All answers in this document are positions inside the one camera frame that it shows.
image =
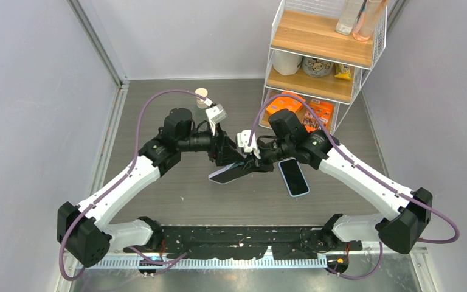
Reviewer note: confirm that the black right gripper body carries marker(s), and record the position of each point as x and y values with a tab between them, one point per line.
270	151

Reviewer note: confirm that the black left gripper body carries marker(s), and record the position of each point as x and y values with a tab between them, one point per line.
215	152

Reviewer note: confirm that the phone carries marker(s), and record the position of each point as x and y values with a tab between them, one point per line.
293	177
217	176

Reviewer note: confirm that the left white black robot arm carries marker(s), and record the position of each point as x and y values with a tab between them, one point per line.
85	229

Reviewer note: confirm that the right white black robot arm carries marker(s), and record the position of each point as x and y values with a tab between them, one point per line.
403	214

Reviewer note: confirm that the phone in light blue case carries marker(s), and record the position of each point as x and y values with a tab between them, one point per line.
293	177

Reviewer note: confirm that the orange yellow sponge box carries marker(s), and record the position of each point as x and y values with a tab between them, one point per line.
281	103

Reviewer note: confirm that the green soap pump bottle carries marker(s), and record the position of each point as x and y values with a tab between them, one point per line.
200	101

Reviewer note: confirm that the orange razor box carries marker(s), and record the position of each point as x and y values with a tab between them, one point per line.
323	110

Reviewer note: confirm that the white cup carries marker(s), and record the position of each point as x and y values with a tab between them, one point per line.
286	63

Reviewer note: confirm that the printed ceramic mug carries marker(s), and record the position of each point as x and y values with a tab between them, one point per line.
316	67

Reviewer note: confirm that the yellow snack packet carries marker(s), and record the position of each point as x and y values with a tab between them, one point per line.
343	72

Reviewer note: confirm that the clear glass bottle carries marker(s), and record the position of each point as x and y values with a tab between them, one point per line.
349	15

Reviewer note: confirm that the pink tinted glass bottle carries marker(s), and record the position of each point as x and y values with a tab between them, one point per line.
368	19

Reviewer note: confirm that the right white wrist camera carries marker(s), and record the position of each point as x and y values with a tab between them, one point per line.
246	142

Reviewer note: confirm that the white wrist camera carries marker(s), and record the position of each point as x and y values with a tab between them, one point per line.
246	142
215	114

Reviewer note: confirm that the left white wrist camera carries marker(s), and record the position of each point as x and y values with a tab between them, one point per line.
215	114

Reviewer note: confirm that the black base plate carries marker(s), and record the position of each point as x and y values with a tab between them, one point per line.
247	242

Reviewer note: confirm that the white wire wooden shelf rack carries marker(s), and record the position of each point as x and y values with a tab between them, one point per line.
307	28

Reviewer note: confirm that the aluminium frame rail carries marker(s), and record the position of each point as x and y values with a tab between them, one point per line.
90	20

